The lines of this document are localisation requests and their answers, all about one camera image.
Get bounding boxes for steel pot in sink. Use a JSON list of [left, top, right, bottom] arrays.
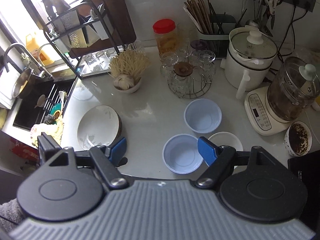
[[12, 68, 36, 99]]

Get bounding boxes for cup with tea leaves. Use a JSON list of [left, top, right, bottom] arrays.
[[284, 121, 312, 157]]

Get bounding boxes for black metal knife rack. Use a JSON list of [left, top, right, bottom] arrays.
[[42, 0, 120, 78]]

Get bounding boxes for white electric cooking pot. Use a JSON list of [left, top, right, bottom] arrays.
[[220, 25, 278, 100]]

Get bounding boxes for glass health kettle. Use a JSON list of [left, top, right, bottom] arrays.
[[244, 56, 319, 136]]

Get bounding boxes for yellow dish cloth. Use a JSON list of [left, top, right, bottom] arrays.
[[30, 118, 64, 147]]

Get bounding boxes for white ceramic bowl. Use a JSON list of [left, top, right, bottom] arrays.
[[204, 132, 243, 166]]

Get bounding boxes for dark wooden cutting board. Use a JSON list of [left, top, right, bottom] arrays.
[[69, 0, 136, 59]]

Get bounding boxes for small bowl with garlic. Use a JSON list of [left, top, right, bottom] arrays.
[[113, 75, 142, 94]]

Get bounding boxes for light blue plastic bowl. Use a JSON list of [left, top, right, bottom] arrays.
[[183, 99, 222, 134]]

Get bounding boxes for yellow detergent bottle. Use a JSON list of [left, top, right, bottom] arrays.
[[25, 30, 48, 61]]

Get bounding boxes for chopstick holder with chopsticks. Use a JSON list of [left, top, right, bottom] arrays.
[[183, 0, 236, 59]]

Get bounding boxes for red-lid plastic jar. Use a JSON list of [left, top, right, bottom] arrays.
[[152, 18, 178, 56]]

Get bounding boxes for wire rack with glass cups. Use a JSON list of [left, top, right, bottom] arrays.
[[160, 40, 216, 99]]

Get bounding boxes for chrome kitchen faucet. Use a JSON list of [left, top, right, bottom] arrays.
[[3, 42, 53, 80]]

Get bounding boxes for white leaf-pattern plate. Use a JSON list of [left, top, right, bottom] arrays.
[[77, 105, 122, 150]]

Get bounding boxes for enoki mushroom bunch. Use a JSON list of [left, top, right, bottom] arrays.
[[110, 50, 150, 82]]

